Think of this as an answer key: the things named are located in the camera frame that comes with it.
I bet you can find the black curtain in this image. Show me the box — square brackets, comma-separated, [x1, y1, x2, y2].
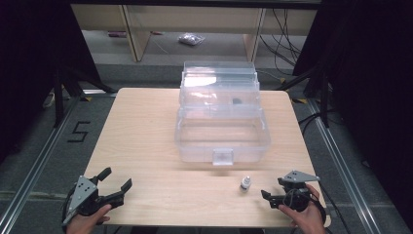
[291, 0, 413, 225]
[0, 0, 102, 164]

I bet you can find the small white dropper bottle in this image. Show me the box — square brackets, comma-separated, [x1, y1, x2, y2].
[240, 175, 252, 193]

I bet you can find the aluminium floor rail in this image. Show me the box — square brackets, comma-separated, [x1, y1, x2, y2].
[306, 97, 383, 234]
[0, 96, 82, 234]

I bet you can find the black metal stand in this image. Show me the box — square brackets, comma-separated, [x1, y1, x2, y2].
[275, 63, 332, 129]
[53, 63, 117, 129]

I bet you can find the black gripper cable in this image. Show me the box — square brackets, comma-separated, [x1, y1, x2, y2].
[60, 187, 78, 232]
[310, 180, 353, 234]

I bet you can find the clear plastic storage box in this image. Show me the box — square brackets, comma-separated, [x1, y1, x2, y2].
[173, 60, 273, 167]

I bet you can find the bundle of black cables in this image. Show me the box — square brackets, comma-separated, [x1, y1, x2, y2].
[258, 8, 308, 68]

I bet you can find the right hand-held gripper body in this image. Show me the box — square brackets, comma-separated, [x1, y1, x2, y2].
[269, 170, 321, 213]

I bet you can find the person's right hand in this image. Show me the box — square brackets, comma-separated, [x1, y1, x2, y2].
[278, 183, 327, 234]

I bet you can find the pink flat item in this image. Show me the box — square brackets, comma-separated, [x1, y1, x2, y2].
[107, 30, 129, 39]

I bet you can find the clear plastic bag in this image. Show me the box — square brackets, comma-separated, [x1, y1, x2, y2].
[177, 32, 207, 47]

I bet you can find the person's left hand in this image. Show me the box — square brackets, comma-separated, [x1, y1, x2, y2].
[65, 203, 113, 234]

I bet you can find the white cable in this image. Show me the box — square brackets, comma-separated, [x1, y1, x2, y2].
[42, 92, 56, 109]

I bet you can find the light wooden desk frame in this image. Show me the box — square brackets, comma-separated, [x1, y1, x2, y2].
[70, 4, 319, 63]

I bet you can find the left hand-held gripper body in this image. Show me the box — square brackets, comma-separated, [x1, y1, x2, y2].
[61, 175, 126, 227]

